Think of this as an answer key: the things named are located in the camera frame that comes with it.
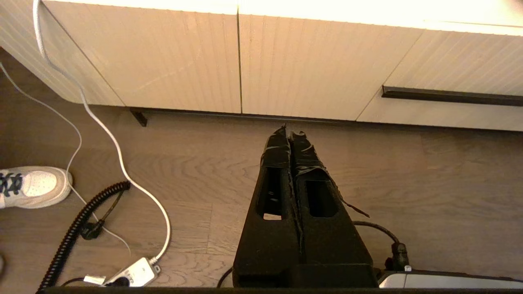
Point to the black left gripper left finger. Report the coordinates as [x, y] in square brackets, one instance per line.
[273, 245]

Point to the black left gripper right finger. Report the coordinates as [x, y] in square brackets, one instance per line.
[335, 245]

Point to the white low cabinet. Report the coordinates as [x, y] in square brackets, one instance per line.
[163, 61]

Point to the white black left wrist device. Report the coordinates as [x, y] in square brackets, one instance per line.
[449, 281]

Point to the white power strip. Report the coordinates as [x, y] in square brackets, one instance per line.
[137, 272]

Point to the white sneaker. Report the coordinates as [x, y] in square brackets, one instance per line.
[32, 185]

